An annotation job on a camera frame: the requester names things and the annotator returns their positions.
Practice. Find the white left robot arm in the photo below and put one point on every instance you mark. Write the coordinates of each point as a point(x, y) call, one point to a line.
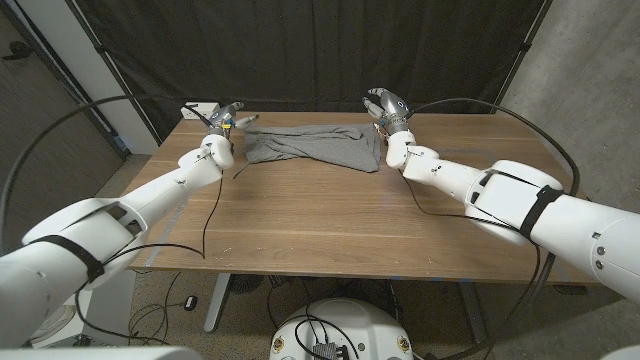
point(75, 250)

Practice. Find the white table leg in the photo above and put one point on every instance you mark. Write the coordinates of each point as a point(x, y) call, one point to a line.
point(217, 305)

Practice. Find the black backdrop curtain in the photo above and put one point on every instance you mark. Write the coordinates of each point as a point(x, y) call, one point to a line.
point(310, 50)

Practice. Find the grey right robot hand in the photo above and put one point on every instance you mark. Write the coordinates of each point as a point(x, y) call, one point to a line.
point(395, 110)

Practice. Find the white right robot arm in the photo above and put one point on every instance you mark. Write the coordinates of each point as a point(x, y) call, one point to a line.
point(550, 220)

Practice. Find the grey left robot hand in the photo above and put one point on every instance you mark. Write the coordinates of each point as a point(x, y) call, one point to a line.
point(225, 120)

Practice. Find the grey electronics box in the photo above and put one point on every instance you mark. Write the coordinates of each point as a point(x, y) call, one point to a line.
point(327, 351)

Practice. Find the grey table leg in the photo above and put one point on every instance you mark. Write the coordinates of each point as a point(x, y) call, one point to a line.
point(475, 320)

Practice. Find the white robot torso dome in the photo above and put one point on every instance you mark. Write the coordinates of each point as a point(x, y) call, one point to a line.
point(360, 325)

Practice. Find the black power adapter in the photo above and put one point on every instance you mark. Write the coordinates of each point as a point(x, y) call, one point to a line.
point(190, 303)

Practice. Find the white power strip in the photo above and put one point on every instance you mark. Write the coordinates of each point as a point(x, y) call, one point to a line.
point(192, 114)

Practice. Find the black round fan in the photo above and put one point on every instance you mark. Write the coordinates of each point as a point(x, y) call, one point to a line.
point(246, 283)

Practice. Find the black backdrop stand pole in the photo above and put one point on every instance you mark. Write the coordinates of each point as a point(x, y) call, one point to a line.
point(522, 47)
point(107, 60)

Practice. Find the dark metal door rail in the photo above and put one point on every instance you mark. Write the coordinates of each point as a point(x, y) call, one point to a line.
point(87, 107)

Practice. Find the grey fabric shorts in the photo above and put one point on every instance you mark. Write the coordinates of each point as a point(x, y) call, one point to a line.
point(320, 145)

